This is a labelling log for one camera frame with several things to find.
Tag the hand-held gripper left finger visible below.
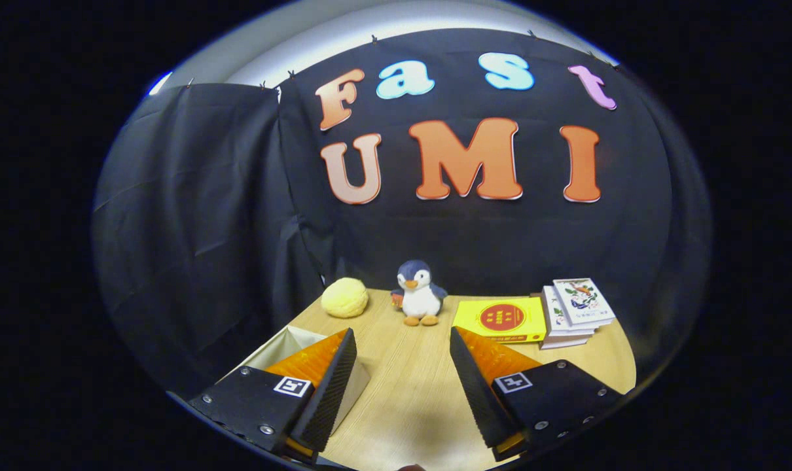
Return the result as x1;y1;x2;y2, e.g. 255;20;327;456
187;328;359;463

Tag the black backdrop cloth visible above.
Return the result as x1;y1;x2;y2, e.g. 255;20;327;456
94;27;714;400

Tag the yellow round bun plush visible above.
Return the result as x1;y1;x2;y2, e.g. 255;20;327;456
321;277;369;319

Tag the yellow box with red circle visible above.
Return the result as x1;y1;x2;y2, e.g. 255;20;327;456
452;297;547;343

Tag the thick white book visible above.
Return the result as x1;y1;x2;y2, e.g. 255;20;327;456
539;330;594;350

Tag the blue white penguin plush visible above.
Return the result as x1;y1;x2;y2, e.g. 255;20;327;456
391;260;448;326

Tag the white floral cover book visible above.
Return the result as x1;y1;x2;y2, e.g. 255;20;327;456
553;278;617;327

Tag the cream fabric storage box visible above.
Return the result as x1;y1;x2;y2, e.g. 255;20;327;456
219;325;370;436

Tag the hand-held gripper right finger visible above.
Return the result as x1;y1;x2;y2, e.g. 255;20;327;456
448;326;627;463

